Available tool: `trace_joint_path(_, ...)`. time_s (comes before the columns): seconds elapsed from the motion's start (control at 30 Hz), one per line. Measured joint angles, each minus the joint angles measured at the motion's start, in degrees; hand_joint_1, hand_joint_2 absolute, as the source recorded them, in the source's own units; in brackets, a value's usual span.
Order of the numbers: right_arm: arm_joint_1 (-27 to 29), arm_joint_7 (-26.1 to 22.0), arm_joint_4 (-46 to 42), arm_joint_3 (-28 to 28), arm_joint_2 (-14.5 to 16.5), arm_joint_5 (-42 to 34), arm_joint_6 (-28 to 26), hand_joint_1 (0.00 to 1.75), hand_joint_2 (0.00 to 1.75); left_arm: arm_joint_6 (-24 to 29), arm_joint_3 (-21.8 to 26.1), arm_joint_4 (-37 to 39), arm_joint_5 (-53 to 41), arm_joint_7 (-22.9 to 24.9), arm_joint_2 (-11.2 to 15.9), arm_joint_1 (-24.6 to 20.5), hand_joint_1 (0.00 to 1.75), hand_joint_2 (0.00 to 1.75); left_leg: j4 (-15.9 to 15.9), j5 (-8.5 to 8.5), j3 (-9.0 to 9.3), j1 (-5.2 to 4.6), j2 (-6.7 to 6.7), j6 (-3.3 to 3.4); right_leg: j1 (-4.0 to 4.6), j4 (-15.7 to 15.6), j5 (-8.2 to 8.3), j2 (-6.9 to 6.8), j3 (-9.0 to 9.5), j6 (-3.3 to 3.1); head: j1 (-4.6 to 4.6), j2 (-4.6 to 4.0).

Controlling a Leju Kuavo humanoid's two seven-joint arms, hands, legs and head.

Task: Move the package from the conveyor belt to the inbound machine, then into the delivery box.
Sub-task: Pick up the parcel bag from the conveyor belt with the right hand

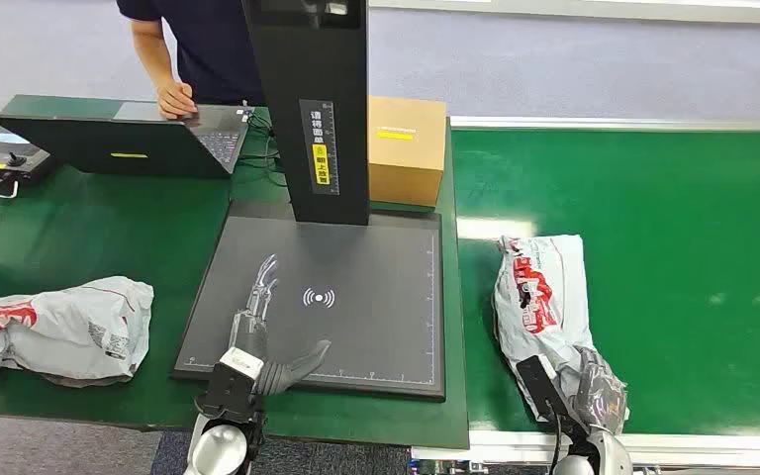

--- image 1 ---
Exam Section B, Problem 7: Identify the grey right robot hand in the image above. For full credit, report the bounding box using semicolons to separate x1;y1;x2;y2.
571;346;629;436

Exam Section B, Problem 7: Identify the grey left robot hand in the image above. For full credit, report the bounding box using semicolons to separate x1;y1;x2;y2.
229;253;333;397

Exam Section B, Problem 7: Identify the grey plastic mailer package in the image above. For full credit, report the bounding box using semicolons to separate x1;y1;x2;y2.
492;235;631;437
0;275;155;402

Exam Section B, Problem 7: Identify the black inbound scanning machine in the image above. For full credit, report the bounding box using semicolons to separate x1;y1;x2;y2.
171;0;447;402

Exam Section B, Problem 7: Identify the green conveyor belt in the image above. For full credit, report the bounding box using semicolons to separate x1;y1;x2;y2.
450;128;760;438

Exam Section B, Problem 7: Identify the brown cardboard box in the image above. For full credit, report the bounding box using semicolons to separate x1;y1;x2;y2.
366;96;448;209

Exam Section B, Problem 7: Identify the person's right hand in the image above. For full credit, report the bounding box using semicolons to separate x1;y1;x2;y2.
155;78;200;122

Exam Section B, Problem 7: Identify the black laptop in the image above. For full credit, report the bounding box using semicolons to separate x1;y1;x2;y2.
0;99;254;180

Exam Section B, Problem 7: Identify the person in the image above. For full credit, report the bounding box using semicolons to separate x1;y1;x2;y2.
116;0;270;108

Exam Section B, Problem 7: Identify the black joystick remote controller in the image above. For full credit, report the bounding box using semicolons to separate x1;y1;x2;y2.
0;124;54;199

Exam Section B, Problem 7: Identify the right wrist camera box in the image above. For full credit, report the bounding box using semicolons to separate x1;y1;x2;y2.
516;354;589;438

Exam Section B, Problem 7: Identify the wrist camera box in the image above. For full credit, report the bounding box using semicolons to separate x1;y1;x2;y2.
516;354;589;438
195;347;266;425

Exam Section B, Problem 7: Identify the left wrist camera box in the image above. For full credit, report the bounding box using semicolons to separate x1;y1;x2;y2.
195;347;266;425

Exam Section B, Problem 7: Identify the silver conveyor frame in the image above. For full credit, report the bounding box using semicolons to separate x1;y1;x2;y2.
411;116;760;475

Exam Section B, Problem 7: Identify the black cable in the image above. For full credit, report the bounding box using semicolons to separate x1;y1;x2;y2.
243;108;290;189

